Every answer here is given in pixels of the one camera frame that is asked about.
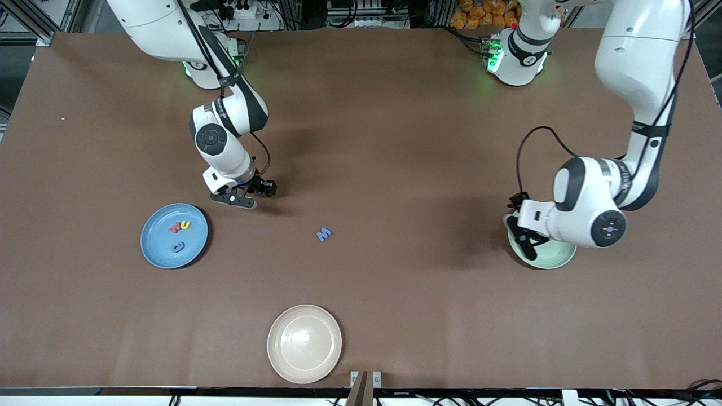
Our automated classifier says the pale green round plate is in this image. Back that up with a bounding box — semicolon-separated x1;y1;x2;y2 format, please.
507;223;578;270

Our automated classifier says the blue round plate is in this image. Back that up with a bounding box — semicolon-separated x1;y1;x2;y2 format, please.
140;203;209;270

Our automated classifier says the beige round plate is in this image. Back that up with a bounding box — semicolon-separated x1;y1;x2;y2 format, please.
267;304;343;385

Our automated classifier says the white power strip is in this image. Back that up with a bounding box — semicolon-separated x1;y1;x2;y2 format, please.
219;0;283;32

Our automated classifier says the orange mesh bag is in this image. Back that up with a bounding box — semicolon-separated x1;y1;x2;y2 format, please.
450;0;522;30

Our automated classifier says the grey metal equipment rack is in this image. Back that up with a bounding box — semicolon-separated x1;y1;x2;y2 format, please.
326;0;410;29

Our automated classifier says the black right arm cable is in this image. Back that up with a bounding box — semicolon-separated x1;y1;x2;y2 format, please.
175;0;271;181

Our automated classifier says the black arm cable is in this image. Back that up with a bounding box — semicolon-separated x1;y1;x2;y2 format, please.
515;0;695;195
175;0;271;181

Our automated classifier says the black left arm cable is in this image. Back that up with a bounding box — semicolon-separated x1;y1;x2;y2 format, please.
515;0;695;195

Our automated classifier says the metal bracket with brown post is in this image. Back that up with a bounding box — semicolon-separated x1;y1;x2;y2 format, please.
350;370;382;406

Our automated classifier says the aluminium frame profile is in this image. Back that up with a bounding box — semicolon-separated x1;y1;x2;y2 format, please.
691;0;722;40
0;0;77;47

